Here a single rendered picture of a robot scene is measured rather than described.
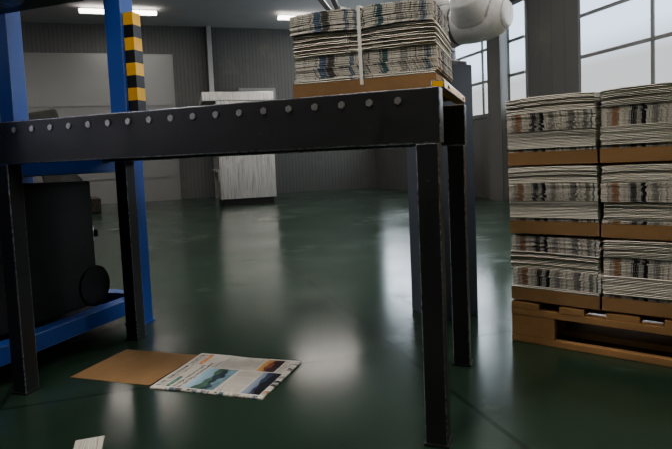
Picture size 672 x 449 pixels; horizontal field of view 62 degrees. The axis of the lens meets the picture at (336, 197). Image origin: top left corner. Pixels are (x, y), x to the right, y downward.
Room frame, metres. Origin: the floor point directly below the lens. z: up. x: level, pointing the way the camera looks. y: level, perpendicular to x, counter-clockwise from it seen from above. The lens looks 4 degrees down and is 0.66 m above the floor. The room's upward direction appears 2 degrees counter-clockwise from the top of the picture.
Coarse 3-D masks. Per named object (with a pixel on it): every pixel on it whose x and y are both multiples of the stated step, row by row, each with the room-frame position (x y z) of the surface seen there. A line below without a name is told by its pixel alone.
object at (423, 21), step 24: (408, 0) 1.38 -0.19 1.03; (432, 0) 1.36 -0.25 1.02; (384, 24) 1.40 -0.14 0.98; (408, 24) 1.38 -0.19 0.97; (432, 24) 1.36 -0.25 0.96; (384, 48) 1.40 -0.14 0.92; (408, 48) 1.39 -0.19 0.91; (432, 48) 1.37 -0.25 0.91; (384, 72) 1.41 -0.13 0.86; (408, 72) 1.39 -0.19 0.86; (432, 72) 1.37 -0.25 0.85
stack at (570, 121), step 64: (512, 128) 1.90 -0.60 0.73; (576, 128) 1.77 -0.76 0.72; (640, 128) 1.66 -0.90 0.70; (512, 192) 1.90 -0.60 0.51; (576, 192) 1.77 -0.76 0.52; (640, 192) 1.66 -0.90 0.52; (512, 256) 1.91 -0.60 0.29; (576, 256) 1.78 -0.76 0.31; (640, 256) 1.66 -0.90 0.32; (512, 320) 1.91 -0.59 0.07; (576, 320) 1.77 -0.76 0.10; (640, 320) 1.66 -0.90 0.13
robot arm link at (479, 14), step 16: (464, 0) 2.05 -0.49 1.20; (480, 0) 2.04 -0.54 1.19; (496, 0) 2.04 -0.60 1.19; (448, 16) 2.17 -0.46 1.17; (464, 16) 2.08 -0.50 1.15; (480, 16) 2.06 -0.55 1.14; (496, 16) 2.04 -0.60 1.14; (512, 16) 2.10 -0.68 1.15; (464, 32) 2.13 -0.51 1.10; (480, 32) 2.10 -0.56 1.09; (496, 32) 2.09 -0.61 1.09
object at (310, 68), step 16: (304, 16) 1.47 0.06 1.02; (320, 16) 1.45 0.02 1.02; (336, 16) 1.44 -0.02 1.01; (304, 32) 1.47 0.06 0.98; (320, 32) 1.46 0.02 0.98; (336, 32) 1.44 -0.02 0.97; (304, 48) 1.47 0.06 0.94; (320, 48) 1.46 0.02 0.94; (336, 48) 1.44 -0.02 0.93; (304, 64) 1.48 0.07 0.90; (320, 64) 1.46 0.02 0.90; (336, 64) 1.45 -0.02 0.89; (304, 80) 1.48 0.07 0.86; (320, 80) 1.46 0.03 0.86; (336, 80) 1.45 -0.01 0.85
